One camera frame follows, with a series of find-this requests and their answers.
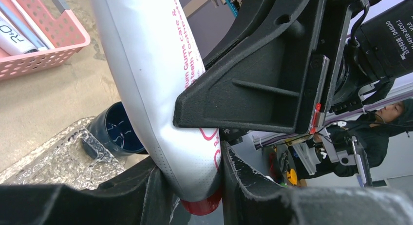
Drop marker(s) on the white toothpaste black cap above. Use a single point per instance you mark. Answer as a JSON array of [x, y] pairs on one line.
[[12, 42]]

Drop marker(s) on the person in dark hoodie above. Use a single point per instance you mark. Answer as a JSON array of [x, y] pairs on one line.
[[373, 130]]

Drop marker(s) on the clear acrylic holder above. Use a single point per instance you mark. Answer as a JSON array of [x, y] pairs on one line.
[[73, 157]]

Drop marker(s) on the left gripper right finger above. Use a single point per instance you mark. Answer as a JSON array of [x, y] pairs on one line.
[[249, 198]]

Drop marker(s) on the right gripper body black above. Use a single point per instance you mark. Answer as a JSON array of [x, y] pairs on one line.
[[369, 44]]

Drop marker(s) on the pink plastic basket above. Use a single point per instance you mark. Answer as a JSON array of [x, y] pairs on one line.
[[56, 39]]

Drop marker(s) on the dark blue mug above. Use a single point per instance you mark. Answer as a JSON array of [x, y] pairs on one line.
[[114, 131]]

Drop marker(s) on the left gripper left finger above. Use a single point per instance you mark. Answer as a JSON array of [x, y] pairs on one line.
[[138, 196]]

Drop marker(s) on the toothbrush white blue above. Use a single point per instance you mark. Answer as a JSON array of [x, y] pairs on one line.
[[23, 28]]

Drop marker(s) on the white toothpaste red cap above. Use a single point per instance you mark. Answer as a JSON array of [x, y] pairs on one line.
[[153, 58]]

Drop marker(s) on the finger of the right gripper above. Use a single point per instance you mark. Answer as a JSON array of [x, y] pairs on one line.
[[256, 76]]

